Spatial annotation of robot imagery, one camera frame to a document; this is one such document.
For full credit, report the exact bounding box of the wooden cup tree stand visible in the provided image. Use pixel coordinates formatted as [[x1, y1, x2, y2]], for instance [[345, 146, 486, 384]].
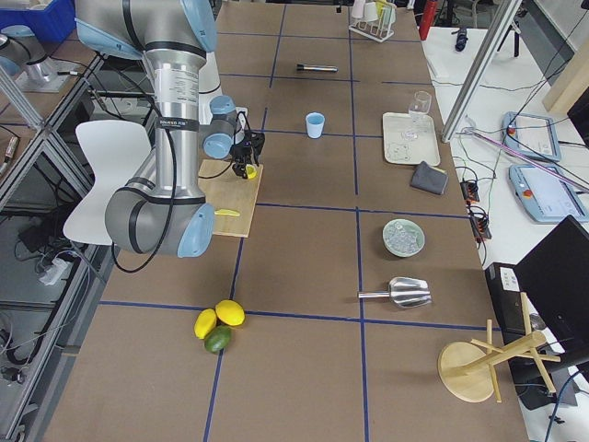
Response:
[[437, 292, 560, 402]]

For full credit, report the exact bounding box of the black monitor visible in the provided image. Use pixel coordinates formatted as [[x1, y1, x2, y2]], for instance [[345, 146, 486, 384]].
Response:
[[514, 215, 589, 343]]

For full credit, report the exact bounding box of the teach pendant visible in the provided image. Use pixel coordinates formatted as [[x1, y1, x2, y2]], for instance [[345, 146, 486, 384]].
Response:
[[508, 165, 588, 225], [502, 111, 561, 161]]

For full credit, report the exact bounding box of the aluminium frame post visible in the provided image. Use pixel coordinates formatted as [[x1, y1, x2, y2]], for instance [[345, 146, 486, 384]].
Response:
[[441, 0, 522, 143]]

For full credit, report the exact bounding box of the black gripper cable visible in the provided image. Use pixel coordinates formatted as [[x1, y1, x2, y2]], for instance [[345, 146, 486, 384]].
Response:
[[112, 59, 252, 273]]

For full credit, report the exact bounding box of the lower teach pendant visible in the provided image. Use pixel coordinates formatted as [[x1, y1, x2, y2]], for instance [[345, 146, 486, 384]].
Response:
[[508, 165, 588, 225]]

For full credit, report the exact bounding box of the black computer box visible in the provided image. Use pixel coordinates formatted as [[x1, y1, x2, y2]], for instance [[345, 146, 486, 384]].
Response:
[[485, 262, 525, 343]]

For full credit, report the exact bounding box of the wooden cutting board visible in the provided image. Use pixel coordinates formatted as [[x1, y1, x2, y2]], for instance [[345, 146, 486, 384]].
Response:
[[198, 159, 263, 238]]

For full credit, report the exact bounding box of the white cup rack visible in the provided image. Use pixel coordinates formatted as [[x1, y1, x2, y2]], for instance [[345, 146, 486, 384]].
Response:
[[348, 0, 397, 42]]

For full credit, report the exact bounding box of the white chair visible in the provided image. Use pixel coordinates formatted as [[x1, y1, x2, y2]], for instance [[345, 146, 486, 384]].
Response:
[[64, 120, 151, 246]]

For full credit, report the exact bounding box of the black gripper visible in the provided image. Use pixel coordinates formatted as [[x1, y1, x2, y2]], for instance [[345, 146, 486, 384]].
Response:
[[231, 130, 265, 178]]

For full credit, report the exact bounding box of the upper teach pendant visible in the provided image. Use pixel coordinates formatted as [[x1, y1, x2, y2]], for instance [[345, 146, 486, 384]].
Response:
[[502, 111, 561, 161]]

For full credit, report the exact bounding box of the yellow plastic knife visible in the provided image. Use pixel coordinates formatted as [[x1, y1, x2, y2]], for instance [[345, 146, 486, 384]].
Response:
[[214, 209, 241, 217]]

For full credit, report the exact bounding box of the green lime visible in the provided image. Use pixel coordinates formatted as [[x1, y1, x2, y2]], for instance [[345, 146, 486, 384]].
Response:
[[204, 325, 232, 354]]

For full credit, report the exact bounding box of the steel ice scoop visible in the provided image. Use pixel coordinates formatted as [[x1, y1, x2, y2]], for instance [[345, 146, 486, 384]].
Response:
[[358, 276, 433, 308]]

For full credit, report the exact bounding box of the cream bear tray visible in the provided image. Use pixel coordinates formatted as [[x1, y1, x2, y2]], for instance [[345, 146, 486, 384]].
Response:
[[382, 112, 441, 166]]

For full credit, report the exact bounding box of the green bowl of ice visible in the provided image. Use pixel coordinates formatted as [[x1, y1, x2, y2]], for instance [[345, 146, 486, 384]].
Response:
[[382, 218, 425, 258]]

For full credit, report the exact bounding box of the yellow lemon at edge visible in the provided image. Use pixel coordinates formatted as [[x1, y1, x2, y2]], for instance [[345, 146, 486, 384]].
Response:
[[193, 308, 217, 340]]

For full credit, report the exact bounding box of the clear wine glass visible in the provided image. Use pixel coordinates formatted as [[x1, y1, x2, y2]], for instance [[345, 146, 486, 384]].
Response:
[[403, 91, 432, 140]]

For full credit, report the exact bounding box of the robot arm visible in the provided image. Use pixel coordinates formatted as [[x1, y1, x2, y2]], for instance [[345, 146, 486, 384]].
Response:
[[75, 1, 265, 258]]

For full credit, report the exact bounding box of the yellow lemon half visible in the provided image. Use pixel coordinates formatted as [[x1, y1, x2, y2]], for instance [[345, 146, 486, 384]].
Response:
[[246, 165, 257, 180]]

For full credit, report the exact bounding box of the steel muddler black tip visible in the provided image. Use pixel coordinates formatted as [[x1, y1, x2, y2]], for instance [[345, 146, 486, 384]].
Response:
[[296, 64, 339, 74]]

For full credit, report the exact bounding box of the light blue cup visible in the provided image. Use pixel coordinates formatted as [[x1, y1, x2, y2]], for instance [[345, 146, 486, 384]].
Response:
[[306, 111, 325, 139]]

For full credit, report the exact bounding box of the grey folded cloth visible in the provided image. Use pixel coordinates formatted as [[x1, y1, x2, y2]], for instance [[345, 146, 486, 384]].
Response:
[[410, 161, 448, 195]]

